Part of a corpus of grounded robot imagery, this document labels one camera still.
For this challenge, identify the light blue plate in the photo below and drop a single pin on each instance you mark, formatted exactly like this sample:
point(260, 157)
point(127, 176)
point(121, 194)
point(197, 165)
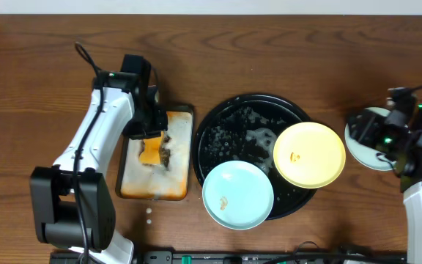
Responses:
point(375, 137)
point(238, 195)

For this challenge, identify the black rectangular soapy tray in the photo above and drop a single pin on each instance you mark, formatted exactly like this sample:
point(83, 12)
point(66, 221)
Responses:
point(169, 179)

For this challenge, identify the yellow plate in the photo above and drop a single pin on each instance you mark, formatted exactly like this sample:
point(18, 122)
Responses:
point(309, 155)

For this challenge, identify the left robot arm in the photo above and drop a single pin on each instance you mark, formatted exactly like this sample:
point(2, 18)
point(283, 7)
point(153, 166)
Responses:
point(71, 202)

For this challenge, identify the orange sponge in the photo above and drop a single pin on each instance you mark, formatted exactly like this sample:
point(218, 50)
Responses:
point(150, 155)

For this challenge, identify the black round tray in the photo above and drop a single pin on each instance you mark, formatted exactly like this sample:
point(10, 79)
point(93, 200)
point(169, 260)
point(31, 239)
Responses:
point(245, 128)

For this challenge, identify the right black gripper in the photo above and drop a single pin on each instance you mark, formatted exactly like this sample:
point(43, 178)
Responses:
point(366, 126)

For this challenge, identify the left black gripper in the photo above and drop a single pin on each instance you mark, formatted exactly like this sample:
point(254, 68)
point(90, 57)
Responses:
point(147, 129)

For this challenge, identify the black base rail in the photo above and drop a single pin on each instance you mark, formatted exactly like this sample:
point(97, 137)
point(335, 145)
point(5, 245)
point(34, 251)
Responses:
point(165, 257)

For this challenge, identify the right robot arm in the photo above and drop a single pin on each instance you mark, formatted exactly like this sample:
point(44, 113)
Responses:
point(410, 177)

